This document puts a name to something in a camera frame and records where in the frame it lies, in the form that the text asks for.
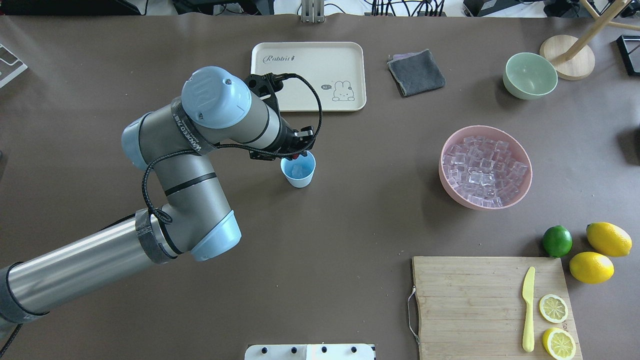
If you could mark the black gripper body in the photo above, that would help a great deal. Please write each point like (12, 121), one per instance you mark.
(287, 141)

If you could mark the light blue plastic cup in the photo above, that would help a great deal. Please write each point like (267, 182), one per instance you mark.
(299, 173)

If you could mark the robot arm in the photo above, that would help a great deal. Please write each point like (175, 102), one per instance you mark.
(186, 210)

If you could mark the pink bowl of ice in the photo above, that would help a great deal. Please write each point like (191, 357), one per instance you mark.
(484, 168)

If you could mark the cream rabbit serving tray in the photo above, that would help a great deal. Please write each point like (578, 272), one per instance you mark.
(335, 69)

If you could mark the grey folded cloth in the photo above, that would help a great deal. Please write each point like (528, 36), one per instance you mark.
(416, 72)

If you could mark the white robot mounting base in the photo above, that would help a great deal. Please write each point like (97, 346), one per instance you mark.
(318, 351)

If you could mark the wooden cutting board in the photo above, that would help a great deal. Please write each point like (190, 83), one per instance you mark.
(471, 307)

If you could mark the green ceramic bowl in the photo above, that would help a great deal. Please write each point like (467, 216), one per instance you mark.
(529, 76)

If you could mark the green lime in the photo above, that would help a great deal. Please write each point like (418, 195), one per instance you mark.
(557, 241)

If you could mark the wooden glass holder stand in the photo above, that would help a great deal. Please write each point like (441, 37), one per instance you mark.
(571, 57)

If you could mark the lemon slice upper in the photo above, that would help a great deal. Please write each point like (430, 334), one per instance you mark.
(553, 308)

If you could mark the yellow plastic knife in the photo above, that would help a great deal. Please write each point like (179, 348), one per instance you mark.
(527, 293)

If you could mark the yellow lemon near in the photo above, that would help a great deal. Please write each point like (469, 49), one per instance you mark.
(590, 267)

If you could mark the yellow lemon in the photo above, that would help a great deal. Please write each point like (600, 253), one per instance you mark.
(590, 267)
(609, 239)

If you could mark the yellow lemon far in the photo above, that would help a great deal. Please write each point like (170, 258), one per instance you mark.
(609, 239)

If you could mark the lemon half lower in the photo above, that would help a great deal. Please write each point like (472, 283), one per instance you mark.
(559, 344)

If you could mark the black glass tray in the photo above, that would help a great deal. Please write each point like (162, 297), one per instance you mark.
(628, 46)

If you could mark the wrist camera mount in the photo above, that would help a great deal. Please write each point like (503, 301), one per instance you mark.
(265, 87)

